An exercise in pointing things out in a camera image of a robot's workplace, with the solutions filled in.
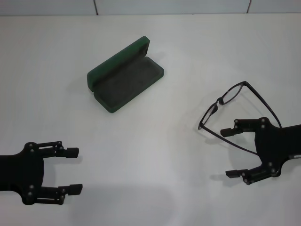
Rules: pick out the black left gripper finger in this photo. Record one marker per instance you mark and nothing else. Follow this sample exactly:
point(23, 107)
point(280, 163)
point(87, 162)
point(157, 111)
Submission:
point(71, 152)
point(75, 189)

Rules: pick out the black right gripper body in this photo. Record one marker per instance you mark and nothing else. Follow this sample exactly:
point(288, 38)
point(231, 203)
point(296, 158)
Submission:
point(277, 146)

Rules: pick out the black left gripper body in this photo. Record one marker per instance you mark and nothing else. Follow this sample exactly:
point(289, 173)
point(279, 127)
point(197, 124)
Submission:
point(23, 171)

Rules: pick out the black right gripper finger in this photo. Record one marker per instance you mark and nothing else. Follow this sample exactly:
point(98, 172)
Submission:
point(232, 174)
point(227, 132)

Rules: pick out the black glasses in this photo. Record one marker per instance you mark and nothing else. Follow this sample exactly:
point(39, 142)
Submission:
point(245, 83)

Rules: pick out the green glasses case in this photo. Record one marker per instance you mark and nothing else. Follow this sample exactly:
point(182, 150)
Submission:
point(127, 89)

